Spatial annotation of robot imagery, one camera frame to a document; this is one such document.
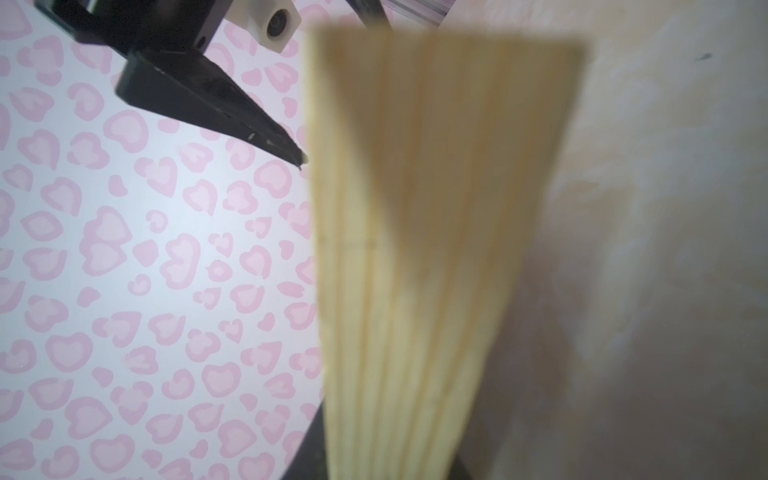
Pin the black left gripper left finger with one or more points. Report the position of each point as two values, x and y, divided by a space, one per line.
310 460

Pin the light wooden picture frame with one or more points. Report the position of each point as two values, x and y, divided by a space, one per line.
429 156

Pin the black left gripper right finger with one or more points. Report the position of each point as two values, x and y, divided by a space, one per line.
458 470

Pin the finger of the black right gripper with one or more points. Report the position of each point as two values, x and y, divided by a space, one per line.
189 87

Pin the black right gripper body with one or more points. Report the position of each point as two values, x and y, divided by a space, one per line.
132 25

